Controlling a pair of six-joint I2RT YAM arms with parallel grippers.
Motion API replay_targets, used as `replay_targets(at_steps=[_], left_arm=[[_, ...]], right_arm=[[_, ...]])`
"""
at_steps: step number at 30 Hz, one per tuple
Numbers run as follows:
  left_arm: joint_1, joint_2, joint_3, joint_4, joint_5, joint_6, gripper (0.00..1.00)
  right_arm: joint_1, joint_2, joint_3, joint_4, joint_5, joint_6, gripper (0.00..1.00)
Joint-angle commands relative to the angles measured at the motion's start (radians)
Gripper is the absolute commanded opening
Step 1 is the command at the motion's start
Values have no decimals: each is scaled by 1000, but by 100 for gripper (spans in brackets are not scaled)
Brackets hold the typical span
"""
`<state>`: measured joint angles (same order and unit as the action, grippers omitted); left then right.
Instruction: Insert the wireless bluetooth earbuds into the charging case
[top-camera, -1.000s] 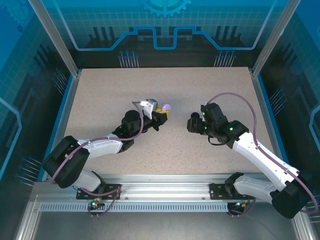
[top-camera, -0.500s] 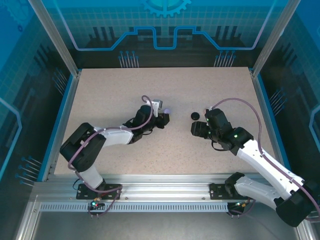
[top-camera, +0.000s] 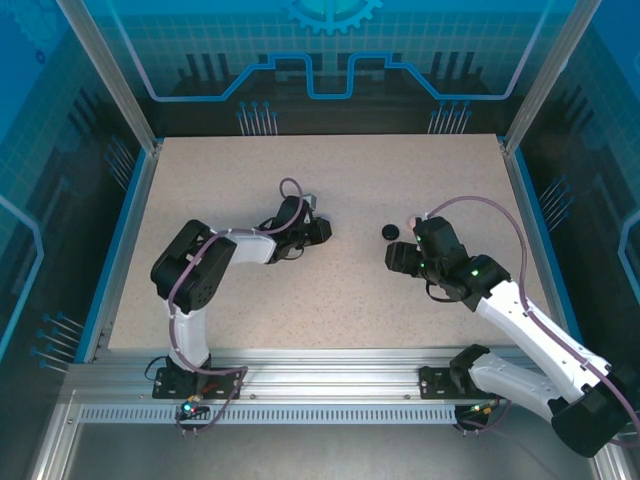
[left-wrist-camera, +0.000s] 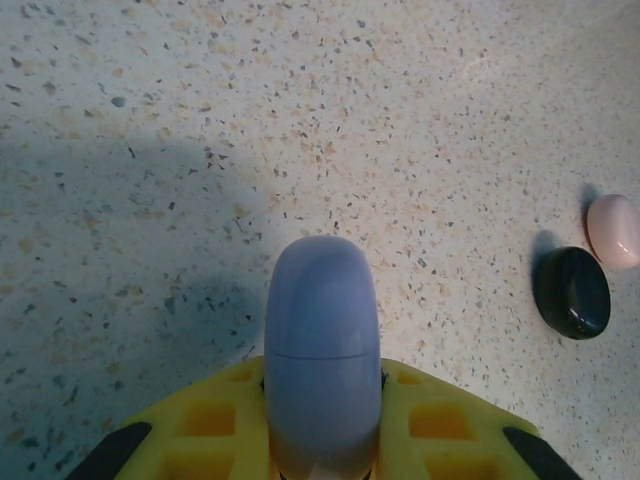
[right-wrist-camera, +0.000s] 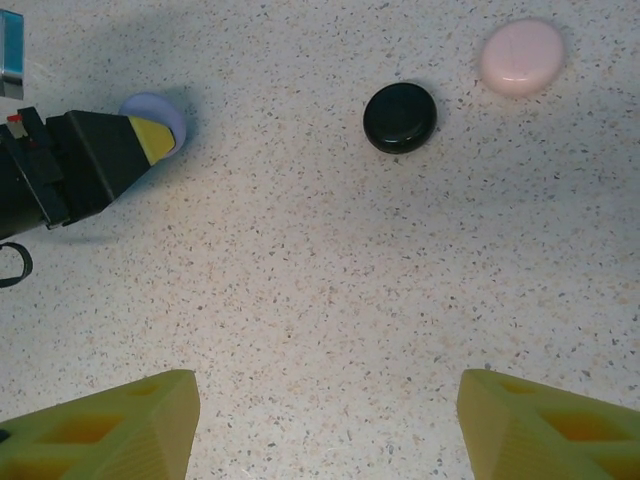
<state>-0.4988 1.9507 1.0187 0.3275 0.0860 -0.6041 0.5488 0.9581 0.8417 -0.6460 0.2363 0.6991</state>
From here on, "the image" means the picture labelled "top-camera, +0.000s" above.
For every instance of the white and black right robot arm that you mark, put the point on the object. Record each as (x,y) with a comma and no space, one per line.
(530,330)

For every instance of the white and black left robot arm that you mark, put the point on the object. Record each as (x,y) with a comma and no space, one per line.
(190,270)

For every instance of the small LED connector board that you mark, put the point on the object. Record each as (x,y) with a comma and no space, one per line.
(190,409)
(482,410)

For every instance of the grey metal shelf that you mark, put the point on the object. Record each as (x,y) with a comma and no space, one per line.
(325,455)

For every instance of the aluminium and blue side rail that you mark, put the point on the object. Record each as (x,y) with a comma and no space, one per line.
(141,200)
(531,200)

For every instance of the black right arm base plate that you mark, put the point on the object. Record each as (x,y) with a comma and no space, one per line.
(435,385)

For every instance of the long aluminium base rail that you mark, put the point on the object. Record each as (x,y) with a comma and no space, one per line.
(325,375)

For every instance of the aluminium frame post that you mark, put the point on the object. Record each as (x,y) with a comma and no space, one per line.
(550,75)
(111,75)

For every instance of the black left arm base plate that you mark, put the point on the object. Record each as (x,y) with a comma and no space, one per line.
(170,390)

